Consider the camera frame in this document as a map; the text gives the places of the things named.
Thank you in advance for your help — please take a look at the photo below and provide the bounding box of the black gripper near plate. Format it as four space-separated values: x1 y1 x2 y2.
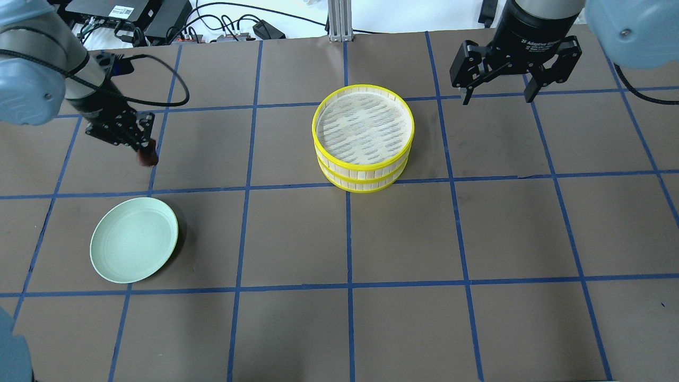
85 95 158 164

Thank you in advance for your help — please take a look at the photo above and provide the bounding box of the black gripper near steamer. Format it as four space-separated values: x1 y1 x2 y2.
449 36 582 106

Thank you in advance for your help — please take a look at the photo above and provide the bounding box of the brown bun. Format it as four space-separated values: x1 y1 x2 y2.
136 138 159 167

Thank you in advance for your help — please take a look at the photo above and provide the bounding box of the yellow steamer layer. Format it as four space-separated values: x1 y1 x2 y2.
311 84 415 171
316 154 408 194

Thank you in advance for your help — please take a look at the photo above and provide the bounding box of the robot arm near steamer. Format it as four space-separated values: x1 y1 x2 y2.
449 1 678 106

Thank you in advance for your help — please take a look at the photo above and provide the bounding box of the robot arm near plate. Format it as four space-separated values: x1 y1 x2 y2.
1 1 159 167

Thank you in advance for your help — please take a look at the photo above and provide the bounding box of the light green plate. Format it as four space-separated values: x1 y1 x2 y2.
89 197 179 284

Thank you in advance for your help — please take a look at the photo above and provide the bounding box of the black electronics box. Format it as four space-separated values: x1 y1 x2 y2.
65 1 192 47

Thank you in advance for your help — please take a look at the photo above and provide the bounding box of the black power adapter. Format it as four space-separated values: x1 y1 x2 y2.
253 20 286 40

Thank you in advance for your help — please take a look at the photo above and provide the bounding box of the black cable steamer arm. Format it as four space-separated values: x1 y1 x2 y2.
613 64 679 106

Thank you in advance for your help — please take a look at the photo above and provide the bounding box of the aluminium profile post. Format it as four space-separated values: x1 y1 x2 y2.
327 0 354 42

